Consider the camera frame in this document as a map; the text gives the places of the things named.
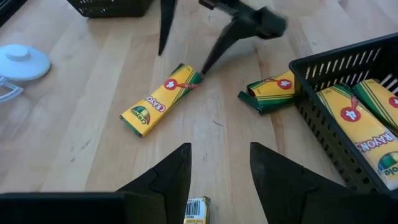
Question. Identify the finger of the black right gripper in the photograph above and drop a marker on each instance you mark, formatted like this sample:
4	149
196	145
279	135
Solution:
168	18
239	29

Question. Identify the white round puck device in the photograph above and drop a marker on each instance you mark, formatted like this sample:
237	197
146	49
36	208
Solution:
21	63

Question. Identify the black slotted plastic basket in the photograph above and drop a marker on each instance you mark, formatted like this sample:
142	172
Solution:
109	7
317	124

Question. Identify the yellow battery pack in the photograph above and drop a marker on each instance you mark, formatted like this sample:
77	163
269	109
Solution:
273	90

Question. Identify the yellow green crayon box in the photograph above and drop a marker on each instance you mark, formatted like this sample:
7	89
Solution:
197	211
379	99
351	124
155	102

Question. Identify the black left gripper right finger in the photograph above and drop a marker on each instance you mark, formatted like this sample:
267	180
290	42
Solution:
304	202

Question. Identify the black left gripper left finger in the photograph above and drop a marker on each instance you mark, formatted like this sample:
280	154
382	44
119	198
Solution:
155	202

